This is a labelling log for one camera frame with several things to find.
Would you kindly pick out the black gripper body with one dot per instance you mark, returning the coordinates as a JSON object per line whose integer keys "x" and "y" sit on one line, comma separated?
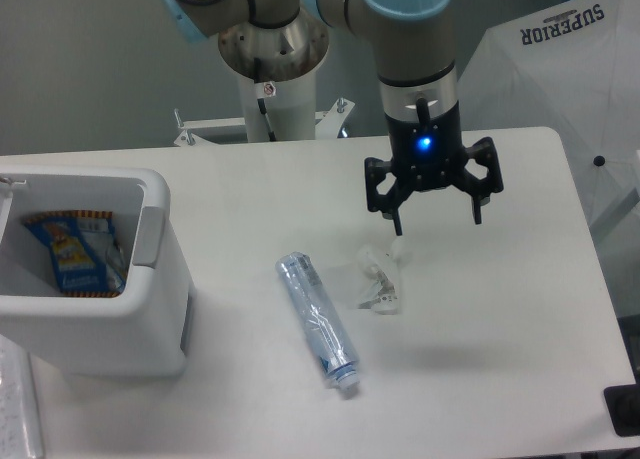
{"x": 419, "y": 153}

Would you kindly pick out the crushed clear plastic bottle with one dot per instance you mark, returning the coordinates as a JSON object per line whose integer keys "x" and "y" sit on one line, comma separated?
{"x": 321, "y": 324}

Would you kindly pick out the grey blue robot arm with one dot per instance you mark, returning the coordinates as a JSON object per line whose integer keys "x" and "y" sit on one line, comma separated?
{"x": 413, "y": 49}

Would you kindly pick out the white plastic trash can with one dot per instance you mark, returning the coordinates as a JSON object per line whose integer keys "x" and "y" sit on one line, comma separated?
{"x": 141, "y": 332}

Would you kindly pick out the crumpled clear plastic wrapper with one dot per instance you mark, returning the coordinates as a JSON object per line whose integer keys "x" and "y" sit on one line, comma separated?
{"x": 371, "y": 281}

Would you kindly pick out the white Superior umbrella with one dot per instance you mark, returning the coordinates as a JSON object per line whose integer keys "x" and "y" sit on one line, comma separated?
{"x": 573, "y": 68}

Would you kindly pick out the black device at table edge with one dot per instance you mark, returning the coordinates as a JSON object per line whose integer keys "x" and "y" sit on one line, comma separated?
{"x": 623, "y": 406}

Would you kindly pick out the blue orange snack wrapper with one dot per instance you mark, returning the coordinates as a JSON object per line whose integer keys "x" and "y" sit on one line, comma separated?
{"x": 86, "y": 256}

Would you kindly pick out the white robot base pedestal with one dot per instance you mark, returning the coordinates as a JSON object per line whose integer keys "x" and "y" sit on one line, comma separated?
{"x": 276, "y": 72}

